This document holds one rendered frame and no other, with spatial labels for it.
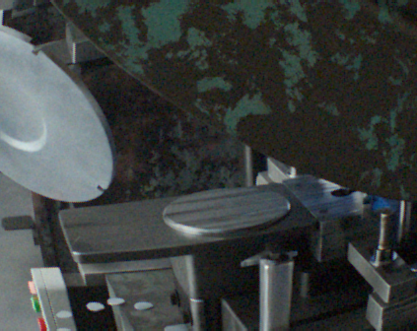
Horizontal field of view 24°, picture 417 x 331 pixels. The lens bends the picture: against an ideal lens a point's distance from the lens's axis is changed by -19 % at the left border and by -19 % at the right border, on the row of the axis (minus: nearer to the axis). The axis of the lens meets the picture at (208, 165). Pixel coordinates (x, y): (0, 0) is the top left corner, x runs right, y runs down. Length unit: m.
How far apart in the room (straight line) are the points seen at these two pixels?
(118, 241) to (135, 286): 0.24
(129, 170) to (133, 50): 2.14
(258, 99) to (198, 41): 0.05
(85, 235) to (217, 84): 0.51
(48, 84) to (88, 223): 0.24
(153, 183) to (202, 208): 1.61
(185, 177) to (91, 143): 1.78
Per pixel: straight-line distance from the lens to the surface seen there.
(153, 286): 1.31
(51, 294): 1.37
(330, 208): 1.13
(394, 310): 0.98
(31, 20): 4.34
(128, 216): 1.15
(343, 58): 0.63
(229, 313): 1.09
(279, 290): 0.97
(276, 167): 1.35
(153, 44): 0.60
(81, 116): 0.96
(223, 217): 1.12
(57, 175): 1.07
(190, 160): 2.75
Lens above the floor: 1.16
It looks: 17 degrees down
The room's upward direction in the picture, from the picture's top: 4 degrees counter-clockwise
